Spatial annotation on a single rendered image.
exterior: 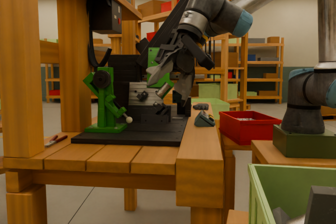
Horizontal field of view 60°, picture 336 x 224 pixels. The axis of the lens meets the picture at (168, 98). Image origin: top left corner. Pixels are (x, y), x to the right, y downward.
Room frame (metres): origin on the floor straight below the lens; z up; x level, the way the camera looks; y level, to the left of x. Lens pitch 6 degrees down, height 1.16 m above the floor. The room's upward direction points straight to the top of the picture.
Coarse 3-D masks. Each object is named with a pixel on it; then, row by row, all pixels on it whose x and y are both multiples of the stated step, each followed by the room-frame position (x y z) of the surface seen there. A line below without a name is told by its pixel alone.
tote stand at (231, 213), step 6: (228, 210) 0.74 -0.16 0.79; (234, 210) 0.73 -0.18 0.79; (228, 216) 0.70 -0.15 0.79; (234, 216) 0.70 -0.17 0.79; (240, 216) 0.70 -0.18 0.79; (246, 216) 0.70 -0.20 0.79; (228, 222) 0.67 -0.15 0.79; (234, 222) 0.67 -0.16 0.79; (240, 222) 0.67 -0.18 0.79; (246, 222) 0.67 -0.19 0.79
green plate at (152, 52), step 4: (148, 48) 1.52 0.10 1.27; (152, 48) 1.52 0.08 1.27; (156, 48) 1.52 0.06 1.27; (148, 52) 1.52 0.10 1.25; (152, 52) 1.51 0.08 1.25; (156, 52) 1.51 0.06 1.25; (148, 56) 1.51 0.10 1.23; (152, 56) 1.51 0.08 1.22; (148, 60) 1.50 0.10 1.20; (152, 60) 1.50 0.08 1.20; (148, 64) 1.50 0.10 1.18; (152, 64) 1.50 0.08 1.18; (156, 64) 1.49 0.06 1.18; (148, 76) 1.48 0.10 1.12; (164, 76) 1.47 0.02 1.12; (168, 76) 1.47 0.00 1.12; (160, 80) 1.47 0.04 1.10; (164, 80) 1.47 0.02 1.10; (156, 84) 1.47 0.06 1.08; (160, 84) 1.46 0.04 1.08
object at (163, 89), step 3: (165, 84) 1.43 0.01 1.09; (168, 84) 1.42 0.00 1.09; (162, 87) 1.42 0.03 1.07; (165, 87) 1.42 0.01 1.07; (168, 87) 1.43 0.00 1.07; (159, 90) 1.42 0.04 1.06; (162, 90) 1.42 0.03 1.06; (165, 90) 1.43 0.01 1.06; (156, 93) 1.42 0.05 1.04; (159, 93) 1.42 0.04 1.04; (162, 93) 1.42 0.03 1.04; (159, 96) 1.42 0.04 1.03
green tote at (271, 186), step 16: (256, 176) 0.53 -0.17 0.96; (272, 176) 0.59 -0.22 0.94; (288, 176) 0.58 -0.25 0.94; (304, 176) 0.58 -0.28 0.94; (320, 176) 0.57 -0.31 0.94; (256, 192) 0.46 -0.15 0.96; (272, 192) 0.59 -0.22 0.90; (288, 192) 0.58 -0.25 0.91; (304, 192) 0.58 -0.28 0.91; (256, 208) 0.48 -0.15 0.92; (272, 208) 0.59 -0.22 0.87; (288, 208) 0.58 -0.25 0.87; (304, 208) 0.58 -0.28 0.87
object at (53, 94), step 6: (96, 42) 9.99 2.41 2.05; (102, 42) 10.31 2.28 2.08; (48, 78) 9.98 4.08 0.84; (54, 78) 9.97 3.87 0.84; (48, 84) 10.03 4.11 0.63; (48, 90) 10.01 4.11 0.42; (54, 90) 9.99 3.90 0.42; (48, 96) 9.93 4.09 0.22; (54, 96) 9.92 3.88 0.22; (96, 96) 9.87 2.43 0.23; (48, 102) 9.98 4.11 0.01
